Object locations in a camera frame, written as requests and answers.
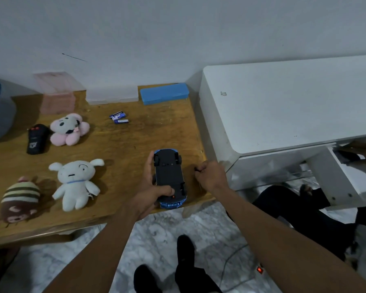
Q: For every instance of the white cabinet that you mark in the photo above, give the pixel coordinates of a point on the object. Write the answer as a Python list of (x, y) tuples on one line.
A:
[(277, 103)]

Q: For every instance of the pink transparent case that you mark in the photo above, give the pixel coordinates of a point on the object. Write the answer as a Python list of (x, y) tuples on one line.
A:
[(58, 103)]

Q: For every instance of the person's leg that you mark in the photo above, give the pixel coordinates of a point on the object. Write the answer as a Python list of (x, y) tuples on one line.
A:
[(302, 210), (187, 262), (145, 280)]

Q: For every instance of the person's right forearm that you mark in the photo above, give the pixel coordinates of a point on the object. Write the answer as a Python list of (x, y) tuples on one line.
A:
[(277, 241)]

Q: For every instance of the blue battery pair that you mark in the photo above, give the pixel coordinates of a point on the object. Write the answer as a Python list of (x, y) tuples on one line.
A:
[(117, 115)]

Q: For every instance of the pink flower plush toy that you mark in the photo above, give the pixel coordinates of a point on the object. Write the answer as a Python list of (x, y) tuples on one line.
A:
[(68, 131)]

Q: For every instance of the white dog plush toy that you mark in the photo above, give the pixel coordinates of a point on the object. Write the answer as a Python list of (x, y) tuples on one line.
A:
[(74, 183)]

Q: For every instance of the person's left leg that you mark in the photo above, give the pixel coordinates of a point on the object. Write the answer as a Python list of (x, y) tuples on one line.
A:
[(145, 280)]

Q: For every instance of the clear plastic case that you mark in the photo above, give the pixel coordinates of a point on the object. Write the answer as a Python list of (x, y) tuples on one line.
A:
[(113, 96)]

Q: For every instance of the blue white battery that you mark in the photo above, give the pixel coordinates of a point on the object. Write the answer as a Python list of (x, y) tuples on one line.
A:
[(121, 121)]

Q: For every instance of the blue plastic case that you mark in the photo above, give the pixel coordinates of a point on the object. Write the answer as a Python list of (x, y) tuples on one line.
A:
[(164, 93)]

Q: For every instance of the red lit switch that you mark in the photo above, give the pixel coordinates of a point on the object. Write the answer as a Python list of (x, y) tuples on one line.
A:
[(260, 270)]

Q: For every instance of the person's right leg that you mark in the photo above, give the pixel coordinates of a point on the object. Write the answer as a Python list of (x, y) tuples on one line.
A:
[(187, 262)]

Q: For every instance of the person's left forearm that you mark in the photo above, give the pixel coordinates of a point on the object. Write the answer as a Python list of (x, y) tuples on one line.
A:
[(94, 256)]

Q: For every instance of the blue toy car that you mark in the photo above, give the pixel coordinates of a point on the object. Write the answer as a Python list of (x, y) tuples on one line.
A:
[(169, 170)]

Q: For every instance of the wooden table leg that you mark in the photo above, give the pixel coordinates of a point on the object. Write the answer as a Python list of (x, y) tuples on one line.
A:
[(190, 212)]

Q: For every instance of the black remote control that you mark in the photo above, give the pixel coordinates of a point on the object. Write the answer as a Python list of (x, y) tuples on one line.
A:
[(36, 140)]

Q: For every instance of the person's left hand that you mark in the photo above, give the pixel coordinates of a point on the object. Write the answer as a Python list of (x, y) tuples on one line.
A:
[(146, 195)]

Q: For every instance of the person's right hand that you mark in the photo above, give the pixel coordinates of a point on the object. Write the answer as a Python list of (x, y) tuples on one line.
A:
[(212, 178)]

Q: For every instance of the brown striped plush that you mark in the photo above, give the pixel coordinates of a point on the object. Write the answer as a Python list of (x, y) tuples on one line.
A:
[(18, 201)]

